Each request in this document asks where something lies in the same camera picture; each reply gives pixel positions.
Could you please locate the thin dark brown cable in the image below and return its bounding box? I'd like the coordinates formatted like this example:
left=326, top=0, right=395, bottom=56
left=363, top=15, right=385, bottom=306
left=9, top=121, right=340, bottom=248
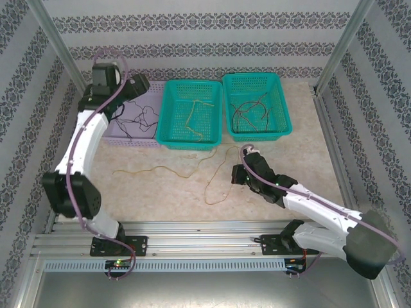
left=239, top=101, right=267, bottom=132
left=231, top=92, right=269, bottom=133
left=260, top=107, right=274, bottom=131

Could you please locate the lavender perforated plastic basket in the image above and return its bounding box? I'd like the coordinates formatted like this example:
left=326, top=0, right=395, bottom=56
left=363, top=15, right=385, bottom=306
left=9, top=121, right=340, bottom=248
left=101, top=80, right=168, bottom=149

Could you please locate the small controller circuit board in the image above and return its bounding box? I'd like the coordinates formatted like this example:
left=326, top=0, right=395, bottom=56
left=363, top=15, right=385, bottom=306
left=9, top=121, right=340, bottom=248
left=105, top=259, right=133, bottom=270
left=285, top=257, right=308, bottom=273

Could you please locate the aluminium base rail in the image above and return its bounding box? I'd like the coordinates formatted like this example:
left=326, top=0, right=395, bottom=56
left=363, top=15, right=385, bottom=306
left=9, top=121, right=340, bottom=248
left=30, top=219, right=378, bottom=259

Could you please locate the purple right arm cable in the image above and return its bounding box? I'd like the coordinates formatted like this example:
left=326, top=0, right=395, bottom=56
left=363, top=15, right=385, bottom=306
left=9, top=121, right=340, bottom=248
left=240, top=144, right=405, bottom=277

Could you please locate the thin black cable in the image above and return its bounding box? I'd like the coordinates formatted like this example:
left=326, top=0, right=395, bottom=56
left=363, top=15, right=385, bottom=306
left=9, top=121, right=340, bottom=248
left=114, top=117, right=152, bottom=142
left=128, top=101, right=161, bottom=132

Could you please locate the aluminium frame post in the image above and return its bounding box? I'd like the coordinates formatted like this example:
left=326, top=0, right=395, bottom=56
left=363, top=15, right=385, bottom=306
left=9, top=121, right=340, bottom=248
left=314, top=0, right=375, bottom=94
left=27, top=0, right=94, bottom=97

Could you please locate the white slotted cable duct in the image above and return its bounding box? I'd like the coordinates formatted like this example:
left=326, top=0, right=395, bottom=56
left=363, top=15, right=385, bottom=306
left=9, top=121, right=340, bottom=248
left=43, top=258, right=286, bottom=273

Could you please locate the teal perforated plastic basket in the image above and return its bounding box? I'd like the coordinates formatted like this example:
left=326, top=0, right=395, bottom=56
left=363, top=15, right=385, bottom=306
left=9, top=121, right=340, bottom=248
left=155, top=79, right=224, bottom=151
left=222, top=73, right=293, bottom=144

